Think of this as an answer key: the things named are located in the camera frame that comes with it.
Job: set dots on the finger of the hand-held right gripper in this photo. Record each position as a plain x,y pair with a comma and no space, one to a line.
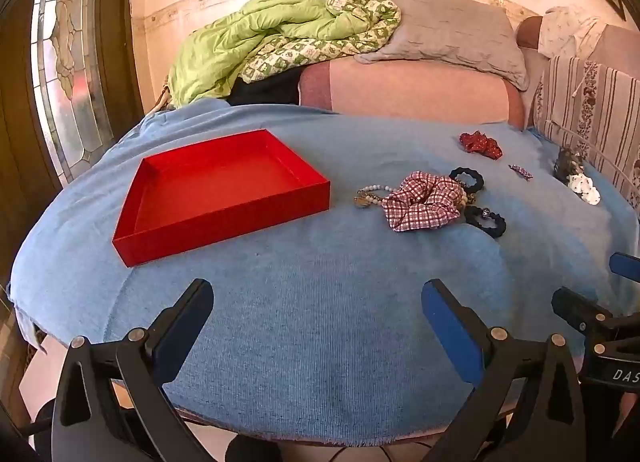
580,309
627,269

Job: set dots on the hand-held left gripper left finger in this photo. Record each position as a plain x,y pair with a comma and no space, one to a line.
172,337

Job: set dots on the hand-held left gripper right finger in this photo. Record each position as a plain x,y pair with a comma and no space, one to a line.
450,327

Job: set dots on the red plaid scrunchie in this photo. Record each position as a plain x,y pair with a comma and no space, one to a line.
425,202

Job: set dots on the leopard print scrunchie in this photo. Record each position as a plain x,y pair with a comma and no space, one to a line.
467,197

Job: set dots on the red cardboard box tray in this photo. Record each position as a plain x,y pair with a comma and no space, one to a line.
200,192

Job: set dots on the dark floral scrunchie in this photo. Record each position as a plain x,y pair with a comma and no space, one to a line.
567,162

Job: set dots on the blue knitted blanket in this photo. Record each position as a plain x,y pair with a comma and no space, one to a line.
310,292

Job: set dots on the small patterned hair clip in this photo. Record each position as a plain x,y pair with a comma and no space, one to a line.
520,172

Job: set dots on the striped floral cushion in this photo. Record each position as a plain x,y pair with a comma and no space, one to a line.
585,102

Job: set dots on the red dotted scrunchie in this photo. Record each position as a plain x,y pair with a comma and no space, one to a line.
480,143

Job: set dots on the pink bolster pillow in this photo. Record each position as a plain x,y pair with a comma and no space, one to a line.
410,92

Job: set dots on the white floral pillow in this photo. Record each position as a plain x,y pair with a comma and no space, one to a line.
565,32

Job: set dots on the brown pillow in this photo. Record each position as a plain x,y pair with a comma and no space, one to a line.
529,32

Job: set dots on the black cloth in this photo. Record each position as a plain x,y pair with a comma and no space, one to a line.
265,90

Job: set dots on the stained glass window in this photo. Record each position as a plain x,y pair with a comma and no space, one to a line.
65,67

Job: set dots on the grey pillow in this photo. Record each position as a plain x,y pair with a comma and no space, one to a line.
440,27

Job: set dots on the green patterned quilt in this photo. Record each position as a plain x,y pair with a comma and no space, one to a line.
240,37

